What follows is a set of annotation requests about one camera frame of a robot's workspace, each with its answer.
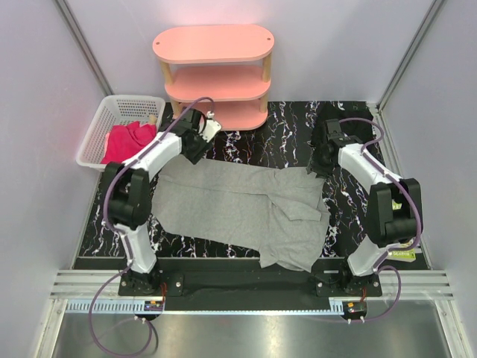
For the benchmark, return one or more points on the green treehouse book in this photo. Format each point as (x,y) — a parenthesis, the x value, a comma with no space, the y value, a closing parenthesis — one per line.
(401,231)

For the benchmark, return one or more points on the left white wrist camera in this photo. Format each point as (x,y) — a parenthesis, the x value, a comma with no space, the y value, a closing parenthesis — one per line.
(211,127)

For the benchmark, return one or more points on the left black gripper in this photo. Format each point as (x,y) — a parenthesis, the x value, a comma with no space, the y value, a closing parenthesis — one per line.
(195,156)

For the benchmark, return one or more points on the red t-shirt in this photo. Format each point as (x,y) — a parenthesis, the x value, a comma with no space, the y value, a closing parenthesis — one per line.
(128,140)

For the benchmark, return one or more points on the white plastic basket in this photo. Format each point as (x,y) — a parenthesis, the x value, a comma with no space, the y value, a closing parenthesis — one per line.
(115,110)

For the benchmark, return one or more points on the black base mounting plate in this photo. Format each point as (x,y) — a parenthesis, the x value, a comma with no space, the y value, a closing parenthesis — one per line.
(242,286)

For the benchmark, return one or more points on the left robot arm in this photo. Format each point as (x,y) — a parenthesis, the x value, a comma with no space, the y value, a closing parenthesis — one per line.
(127,201)

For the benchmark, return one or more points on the pink three-tier shelf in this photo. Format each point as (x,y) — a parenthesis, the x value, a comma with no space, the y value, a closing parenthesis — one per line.
(231,64)

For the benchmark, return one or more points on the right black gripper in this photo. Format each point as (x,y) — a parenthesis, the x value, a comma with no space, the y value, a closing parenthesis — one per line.
(313,165)

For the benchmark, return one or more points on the pink t-shirt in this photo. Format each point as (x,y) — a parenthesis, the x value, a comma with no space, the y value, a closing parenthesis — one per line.
(106,142)

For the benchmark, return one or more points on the grey t-shirt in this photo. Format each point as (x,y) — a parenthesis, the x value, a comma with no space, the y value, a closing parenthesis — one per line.
(278,212)

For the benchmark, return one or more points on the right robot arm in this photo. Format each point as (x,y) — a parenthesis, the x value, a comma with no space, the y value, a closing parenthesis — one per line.
(382,185)

